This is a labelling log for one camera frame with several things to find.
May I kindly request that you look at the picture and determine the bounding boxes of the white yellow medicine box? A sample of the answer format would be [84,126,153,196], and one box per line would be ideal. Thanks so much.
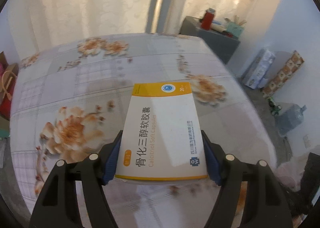
[115,82,208,182]

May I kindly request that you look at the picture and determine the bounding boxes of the large water jug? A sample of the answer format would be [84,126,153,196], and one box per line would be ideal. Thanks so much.
[275,104,307,136]

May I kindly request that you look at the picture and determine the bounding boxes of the green glass bottle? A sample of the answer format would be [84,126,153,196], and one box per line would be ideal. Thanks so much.
[267,97,282,116]

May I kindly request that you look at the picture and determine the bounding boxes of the floral tablecloth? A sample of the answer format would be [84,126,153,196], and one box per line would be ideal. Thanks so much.
[10,34,277,212]

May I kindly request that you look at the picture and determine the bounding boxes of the red gift bag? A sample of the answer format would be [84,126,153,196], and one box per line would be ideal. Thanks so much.
[0,63,19,120]

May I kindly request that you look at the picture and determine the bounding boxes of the patterned wrapping paper roll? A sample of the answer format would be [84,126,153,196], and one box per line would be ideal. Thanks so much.
[261,50,304,99]

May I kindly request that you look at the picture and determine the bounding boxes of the cardboard box pink contents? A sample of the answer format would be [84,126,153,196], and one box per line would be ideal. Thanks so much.
[0,52,8,76]

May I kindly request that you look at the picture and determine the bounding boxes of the grey cabinet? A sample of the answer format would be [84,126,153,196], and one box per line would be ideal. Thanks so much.
[180,16,240,64]

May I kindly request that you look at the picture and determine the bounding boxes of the teal utensil basket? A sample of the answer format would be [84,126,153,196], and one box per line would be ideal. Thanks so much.
[225,15,247,38]

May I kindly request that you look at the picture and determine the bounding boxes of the red thermos bottle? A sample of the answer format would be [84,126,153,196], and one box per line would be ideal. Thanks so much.
[201,8,215,30]

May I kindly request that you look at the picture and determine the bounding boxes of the left cream curtain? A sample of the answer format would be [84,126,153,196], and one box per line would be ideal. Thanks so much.
[7,0,157,58]

